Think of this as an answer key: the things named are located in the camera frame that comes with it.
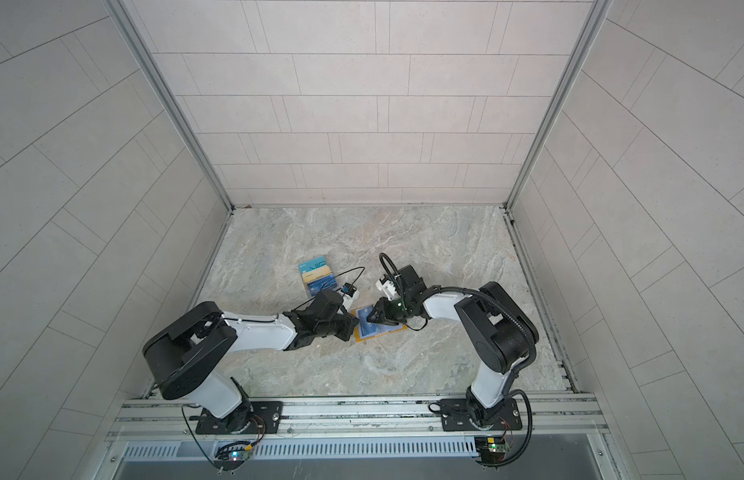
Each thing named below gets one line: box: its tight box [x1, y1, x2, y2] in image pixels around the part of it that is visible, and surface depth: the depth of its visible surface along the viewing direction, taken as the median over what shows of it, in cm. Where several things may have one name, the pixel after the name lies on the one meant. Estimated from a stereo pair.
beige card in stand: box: [301, 265, 331, 283], surface depth 93 cm
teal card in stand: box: [298, 256, 327, 275], surface depth 95 cm
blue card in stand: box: [307, 275, 337, 297], surface depth 93 cm
